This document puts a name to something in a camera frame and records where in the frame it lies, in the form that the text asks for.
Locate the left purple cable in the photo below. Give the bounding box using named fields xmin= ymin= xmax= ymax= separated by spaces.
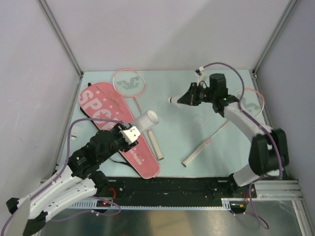
xmin=6 ymin=118 xmax=131 ymax=234

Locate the right aluminium frame post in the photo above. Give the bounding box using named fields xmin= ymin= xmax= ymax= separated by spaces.
xmin=252 ymin=0 xmax=300 ymax=76

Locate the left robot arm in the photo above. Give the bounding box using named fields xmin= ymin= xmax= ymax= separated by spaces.
xmin=1 ymin=122 xmax=144 ymax=236

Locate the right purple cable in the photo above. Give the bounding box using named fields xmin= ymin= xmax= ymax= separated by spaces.
xmin=203 ymin=62 xmax=284 ymax=231

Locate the aluminium frame post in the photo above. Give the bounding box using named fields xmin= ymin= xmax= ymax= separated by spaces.
xmin=252 ymin=0 xmax=300 ymax=76
xmin=37 ymin=0 xmax=83 ymax=78

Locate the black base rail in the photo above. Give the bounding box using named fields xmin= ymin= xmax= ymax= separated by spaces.
xmin=97 ymin=177 xmax=257 ymax=206

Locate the purple cable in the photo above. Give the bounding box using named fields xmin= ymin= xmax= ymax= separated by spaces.
xmin=203 ymin=62 xmax=284 ymax=231
xmin=6 ymin=118 xmax=131 ymax=234

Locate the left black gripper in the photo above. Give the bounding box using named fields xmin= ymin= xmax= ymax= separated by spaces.
xmin=99 ymin=121 xmax=139 ymax=163

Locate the white shuttlecock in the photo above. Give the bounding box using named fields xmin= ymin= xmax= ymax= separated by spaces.
xmin=70 ymin=125 xmax=82 ymax=141
xmin=168 ymin=95 xmax=187 ymax=109

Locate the translucent shuttlecock tube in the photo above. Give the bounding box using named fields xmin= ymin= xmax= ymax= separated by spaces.
xmin=131 ymin=109 xmax=159 ymax=133

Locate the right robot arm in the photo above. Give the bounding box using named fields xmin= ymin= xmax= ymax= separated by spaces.
xmin=176 ymin=73 xmax=289 ymax=197

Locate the pink racket cover bag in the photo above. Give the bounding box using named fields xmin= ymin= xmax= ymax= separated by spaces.
xmin=79 ymin=82 xmax=160 ymax=179

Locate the right pink badminton racket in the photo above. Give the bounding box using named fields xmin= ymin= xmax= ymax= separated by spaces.
xmin=181 ymin=88 xmax=266 ymax=168

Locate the left pink badminton racket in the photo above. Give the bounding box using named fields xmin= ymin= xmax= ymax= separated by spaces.
xmin=112 ymin=68 xmax=165 ymax=162

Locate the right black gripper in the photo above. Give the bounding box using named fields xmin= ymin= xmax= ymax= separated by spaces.
xmin=177 ymin=83 xmax=216 ymax=107

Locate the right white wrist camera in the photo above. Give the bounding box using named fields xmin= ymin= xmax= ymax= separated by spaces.
xmin=195 ymin=66 xmax=207 ymax=85

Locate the pink badminton racket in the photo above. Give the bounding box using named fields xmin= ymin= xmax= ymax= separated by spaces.
xmin=181 ymin=88 xmax=266 ymax=168
xmin=112 ymin=68 xmax=165 ymax=162

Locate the left aluminium frame post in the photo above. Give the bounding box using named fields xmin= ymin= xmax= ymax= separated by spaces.
xmin=37 ymin=0 xmax=83 ymax=78

